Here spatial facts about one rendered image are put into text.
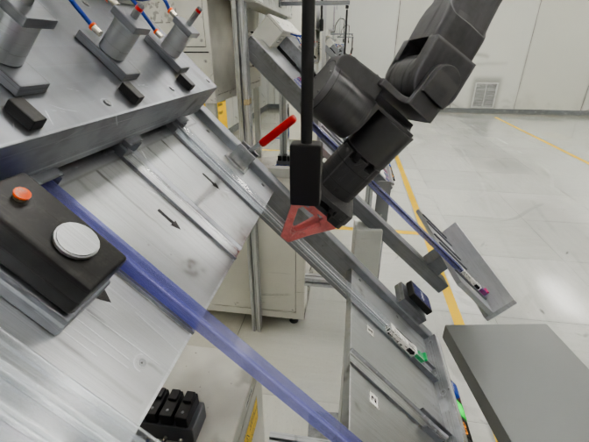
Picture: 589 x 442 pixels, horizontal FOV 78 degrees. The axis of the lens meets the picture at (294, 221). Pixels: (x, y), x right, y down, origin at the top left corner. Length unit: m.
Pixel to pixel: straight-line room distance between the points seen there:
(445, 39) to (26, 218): 0.39
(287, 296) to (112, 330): 1.40
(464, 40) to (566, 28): 8.31
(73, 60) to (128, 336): 0.21
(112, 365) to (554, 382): 0.81
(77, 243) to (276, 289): 1.43
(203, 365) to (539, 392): 0.64
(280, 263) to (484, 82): 7.18
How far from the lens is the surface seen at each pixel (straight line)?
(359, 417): 0.42
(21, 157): 0.27
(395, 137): 0.41
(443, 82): 0.42
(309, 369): 1.59
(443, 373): 0.64
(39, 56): 0.33
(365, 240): 0.82
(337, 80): 0.38
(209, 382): 0.75
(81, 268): 0.23
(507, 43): 8.39
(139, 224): 0.34
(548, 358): 0.96
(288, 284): 1.60
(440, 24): 0.44
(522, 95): 8.60
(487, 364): 0.88
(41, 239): 0.23
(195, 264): 0.34
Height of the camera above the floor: 1.18
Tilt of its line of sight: 26 degrees down
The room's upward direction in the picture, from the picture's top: straight up
